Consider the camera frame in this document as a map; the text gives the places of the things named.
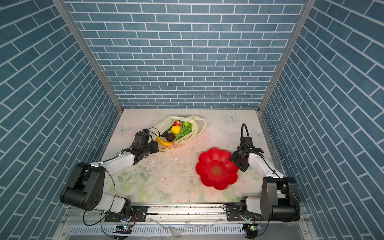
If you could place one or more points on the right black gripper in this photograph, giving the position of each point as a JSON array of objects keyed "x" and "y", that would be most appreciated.
[{"x": 233, "y": 156}]

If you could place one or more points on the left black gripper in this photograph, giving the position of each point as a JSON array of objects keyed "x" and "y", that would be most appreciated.
[{"x": 155, "y": 144}]

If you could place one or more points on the red flower-shaped plate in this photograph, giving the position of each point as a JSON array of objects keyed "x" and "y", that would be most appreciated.
[{"x": 216, "y": 170}]

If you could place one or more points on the dark brown fake fruit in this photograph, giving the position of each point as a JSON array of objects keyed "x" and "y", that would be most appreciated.
[{"x": 170, "y": 137}]

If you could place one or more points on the yellow fake lemon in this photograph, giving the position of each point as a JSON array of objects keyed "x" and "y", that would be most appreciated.
[{"x": 176, "y": 130}]

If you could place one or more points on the green spotted fake fruit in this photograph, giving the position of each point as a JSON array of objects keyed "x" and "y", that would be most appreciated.
[{"x": 187, "y": 125}]

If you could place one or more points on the yellow plastic fruit-print bag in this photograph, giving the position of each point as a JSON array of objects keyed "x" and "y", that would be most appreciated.
[{"x": 198, "y": 125}]

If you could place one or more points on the dark fake avocado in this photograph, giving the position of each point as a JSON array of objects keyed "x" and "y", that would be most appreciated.
[{"x": 164, "y": 134}]

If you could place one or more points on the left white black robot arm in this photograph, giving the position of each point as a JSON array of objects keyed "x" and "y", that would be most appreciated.
[{"x": 85, "y": 186}]

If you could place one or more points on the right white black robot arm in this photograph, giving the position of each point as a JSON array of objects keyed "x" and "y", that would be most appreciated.
[{"x": 279, "y": 199}]

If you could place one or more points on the yellow fake banana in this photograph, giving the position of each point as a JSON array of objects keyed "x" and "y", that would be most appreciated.
[{"x": 163, "y": 143}]

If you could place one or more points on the green fake grape bunch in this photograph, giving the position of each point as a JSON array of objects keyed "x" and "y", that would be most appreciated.
[{"x": 185, "y": 131}]

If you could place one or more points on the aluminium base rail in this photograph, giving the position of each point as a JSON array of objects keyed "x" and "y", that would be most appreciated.
[{"x": 197, "y": 221}]

